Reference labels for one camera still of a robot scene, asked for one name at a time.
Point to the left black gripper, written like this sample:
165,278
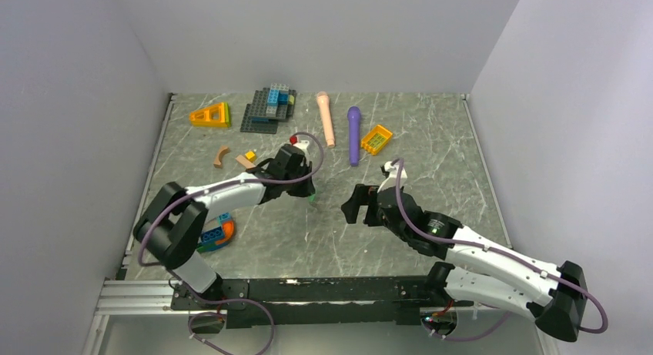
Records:
306,191

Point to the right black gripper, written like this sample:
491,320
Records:
363,195

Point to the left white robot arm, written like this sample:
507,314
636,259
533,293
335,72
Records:
172,223

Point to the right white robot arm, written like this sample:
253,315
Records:
473,268

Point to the small yellow cube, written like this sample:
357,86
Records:
251,156

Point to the wooden rectangular block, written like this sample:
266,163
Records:
243,161

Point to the yellow grid brick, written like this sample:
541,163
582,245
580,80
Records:
376,139

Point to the grey blue brick stack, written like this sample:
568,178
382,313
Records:
269,107

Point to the pink toy microphone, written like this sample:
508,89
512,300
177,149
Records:
323,102

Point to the wooden arch block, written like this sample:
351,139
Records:
218,161

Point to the purple toy microphone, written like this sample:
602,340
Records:
354,117

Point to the orange yellow triangular block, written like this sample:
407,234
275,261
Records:
212,116

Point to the orange curved track piece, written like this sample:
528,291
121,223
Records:
229,228

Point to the black base bar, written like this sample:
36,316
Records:
402,300

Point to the blue toy brick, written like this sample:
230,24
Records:
212,237

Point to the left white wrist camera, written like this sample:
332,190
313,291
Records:
303,144

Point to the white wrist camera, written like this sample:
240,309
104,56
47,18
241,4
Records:
394,175
303,144

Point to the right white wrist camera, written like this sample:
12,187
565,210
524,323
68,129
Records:
394,175

